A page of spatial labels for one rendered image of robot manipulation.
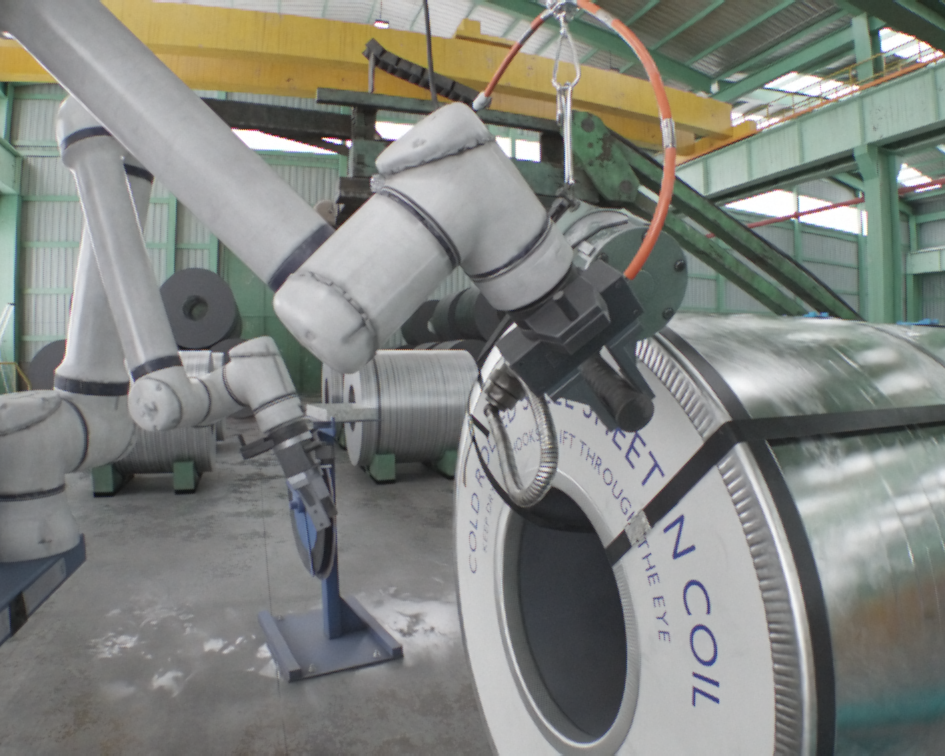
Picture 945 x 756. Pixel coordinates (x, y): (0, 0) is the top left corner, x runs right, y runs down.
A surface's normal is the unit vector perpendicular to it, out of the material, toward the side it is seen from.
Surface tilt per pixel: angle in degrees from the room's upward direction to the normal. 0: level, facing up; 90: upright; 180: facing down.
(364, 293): 91
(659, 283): 115
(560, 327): 50
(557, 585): 77
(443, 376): 56
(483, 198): 104
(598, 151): 90
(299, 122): 90
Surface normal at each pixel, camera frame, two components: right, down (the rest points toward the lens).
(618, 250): 0.26, 0.45
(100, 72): 0.08, 0.21
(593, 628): 0.27, -0.62
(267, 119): 0.57, 0.03
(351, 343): 0.56, 0.41
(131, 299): 0.28, -0.12
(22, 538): 0.52, -0.34
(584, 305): -0.58, -0.63
